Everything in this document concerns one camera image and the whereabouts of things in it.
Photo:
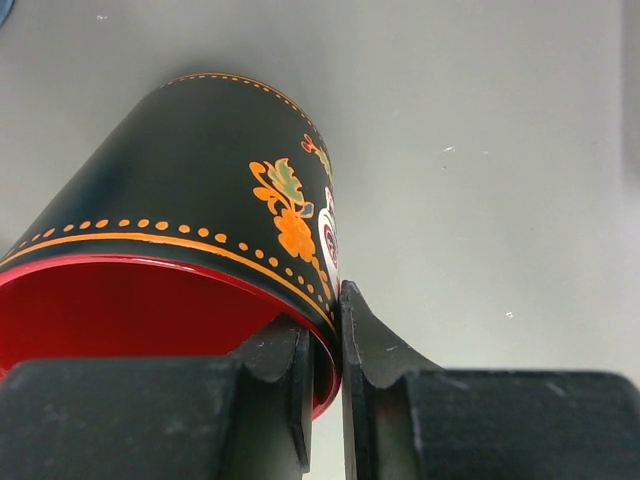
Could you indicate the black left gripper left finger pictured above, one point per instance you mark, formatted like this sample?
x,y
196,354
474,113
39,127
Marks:
x,y
269,420

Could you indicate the black orange mug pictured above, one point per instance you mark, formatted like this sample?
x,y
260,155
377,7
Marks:
x,y
205,214

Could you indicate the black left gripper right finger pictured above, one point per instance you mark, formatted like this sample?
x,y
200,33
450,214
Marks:
x,y
377,424

